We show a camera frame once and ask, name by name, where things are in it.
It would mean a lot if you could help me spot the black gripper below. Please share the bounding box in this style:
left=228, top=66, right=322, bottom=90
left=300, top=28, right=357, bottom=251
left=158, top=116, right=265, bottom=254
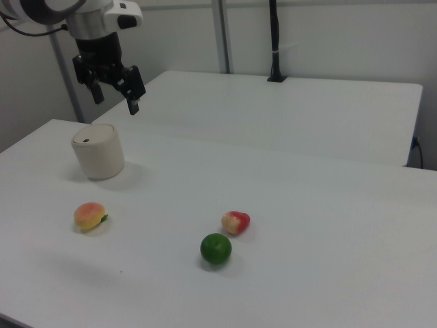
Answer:
left=72, top=32, right=147, bottom=116

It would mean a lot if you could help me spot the cream bin lid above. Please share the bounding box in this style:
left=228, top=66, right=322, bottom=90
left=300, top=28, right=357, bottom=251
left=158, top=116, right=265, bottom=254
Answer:
left=71, top=124, right=115, bottom=148

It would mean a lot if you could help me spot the cream ceramic cup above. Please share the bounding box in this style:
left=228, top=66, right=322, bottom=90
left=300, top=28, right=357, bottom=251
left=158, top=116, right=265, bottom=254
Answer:
left=70, top=124, right=125, bottom=180

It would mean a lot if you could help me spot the toy peach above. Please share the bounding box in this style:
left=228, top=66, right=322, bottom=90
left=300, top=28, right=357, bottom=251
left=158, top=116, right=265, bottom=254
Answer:
left=74, top=202, right=109, bottom=232

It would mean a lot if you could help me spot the toy red strawberry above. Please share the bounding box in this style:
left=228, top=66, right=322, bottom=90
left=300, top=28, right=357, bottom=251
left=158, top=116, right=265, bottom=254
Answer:
left=221, top=210, right=251, bottom=235

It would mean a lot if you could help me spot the toy green lime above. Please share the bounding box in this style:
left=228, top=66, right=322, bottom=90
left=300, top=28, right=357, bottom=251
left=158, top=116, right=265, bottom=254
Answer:
left=199, top=232, right=233, bottom=264

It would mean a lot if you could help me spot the grey metal frame post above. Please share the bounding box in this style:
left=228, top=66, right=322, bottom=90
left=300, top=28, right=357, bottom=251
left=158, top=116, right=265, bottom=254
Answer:
left=211, top=0, right=234, bottom=74
left=51, top=33, right=86, bottom=123

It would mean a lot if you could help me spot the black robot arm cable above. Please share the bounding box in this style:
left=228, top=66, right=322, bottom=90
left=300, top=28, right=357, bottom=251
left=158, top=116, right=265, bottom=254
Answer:
left=0, top=10, right=69, bottom=37

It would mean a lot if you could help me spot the black camera stand pole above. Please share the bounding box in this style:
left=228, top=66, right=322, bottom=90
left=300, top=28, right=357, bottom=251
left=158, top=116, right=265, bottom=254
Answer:
left=266, top=0, right=287, bottom=83

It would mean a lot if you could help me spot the black wall cable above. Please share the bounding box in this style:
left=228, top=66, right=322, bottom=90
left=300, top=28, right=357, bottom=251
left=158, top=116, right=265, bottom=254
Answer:
left=412, top=136, right=424, bottom=169

